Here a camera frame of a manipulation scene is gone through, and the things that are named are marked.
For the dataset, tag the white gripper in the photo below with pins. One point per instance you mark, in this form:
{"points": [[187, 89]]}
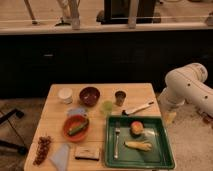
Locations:
{"points": [[169, 100]]}

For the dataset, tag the yellow banana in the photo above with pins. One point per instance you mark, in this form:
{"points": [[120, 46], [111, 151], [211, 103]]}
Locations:
{"points": [[144, 146]]}

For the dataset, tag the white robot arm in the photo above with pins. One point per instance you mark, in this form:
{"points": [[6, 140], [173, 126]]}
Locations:
{"points": [[186, 84]]}

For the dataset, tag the purple bowl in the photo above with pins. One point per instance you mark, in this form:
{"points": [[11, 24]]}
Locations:
{"points": [[89, 96]]}

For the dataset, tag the orange bowl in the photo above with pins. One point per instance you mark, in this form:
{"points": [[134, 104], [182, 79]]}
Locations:
{"points": [[71, 122]]}

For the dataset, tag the green plastic tray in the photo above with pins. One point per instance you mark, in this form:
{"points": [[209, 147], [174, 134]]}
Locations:
{"points": [[159, 157]]}

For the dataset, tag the red yellow apple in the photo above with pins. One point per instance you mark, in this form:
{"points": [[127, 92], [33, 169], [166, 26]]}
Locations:
{"points": [[136, 127]]}

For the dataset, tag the dark metal cup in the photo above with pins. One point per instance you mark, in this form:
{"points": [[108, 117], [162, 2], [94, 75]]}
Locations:
{"points": [[120, 98]]}

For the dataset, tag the silver fork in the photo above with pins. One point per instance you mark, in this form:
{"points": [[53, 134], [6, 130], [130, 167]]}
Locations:
{"points": [[117, 133]]}

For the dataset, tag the green cucumber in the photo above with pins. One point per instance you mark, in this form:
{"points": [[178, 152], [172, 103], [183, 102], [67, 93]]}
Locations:
{"points": [[78, 128]]}

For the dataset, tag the brown wooden block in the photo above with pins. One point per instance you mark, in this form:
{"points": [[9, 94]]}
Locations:
{"points": [[89, 153]]}

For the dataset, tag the wooden table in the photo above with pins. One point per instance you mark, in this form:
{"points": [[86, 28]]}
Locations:
{"points": [[55, 113]]}

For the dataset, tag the white cup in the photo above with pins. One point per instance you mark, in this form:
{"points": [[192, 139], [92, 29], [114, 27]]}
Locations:
{"points": [[65, 95]]}

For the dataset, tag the light blue cloth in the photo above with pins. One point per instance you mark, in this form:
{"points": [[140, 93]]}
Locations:
{"points": [[60, 158]]}

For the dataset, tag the red grape bunch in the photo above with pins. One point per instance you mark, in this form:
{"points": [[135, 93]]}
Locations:
{"points": [[42, 150]]}

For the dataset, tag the dark cabinet counter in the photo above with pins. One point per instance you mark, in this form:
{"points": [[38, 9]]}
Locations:
{"points": [[30, 64]]}

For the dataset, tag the white handled knife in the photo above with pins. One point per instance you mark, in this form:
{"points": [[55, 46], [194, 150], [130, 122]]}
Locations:
{"points": [[136, 109]]}

